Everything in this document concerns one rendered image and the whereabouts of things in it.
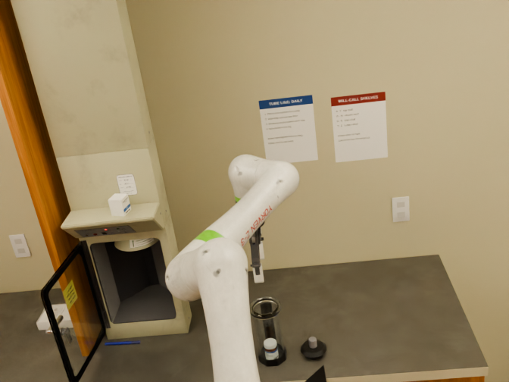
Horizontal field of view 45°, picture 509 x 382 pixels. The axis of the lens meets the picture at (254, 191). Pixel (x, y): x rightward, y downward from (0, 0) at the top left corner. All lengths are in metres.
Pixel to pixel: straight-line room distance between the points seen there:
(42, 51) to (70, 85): 0.13
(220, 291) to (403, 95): 1.35
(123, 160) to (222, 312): 0.89
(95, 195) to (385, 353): 1.14
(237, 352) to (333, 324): 1.05
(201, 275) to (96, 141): 0.86
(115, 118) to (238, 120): 0.59
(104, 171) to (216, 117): 0.55
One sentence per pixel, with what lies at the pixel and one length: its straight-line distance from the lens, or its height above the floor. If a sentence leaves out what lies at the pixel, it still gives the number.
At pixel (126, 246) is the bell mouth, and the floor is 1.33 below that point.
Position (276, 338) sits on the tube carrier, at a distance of 2.16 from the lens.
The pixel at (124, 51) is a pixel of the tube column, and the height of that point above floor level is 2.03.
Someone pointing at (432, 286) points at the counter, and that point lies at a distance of 2.57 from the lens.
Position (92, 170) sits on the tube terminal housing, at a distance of 2.16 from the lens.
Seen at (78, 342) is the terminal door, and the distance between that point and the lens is 2.29.
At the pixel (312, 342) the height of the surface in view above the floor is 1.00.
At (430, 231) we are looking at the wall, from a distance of 2.74.
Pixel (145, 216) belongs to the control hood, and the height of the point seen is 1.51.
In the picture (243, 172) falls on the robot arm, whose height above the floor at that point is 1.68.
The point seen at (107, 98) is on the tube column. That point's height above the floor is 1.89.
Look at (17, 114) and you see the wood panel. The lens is 2.09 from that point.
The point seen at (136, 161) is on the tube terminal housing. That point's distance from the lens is 2.11.
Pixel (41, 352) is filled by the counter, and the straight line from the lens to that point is 2.60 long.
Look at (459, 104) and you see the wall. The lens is 2.54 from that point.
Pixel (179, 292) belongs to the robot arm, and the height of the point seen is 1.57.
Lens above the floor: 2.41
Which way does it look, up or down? 25 degrees down
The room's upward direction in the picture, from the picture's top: 8 degrees counter-clockwise
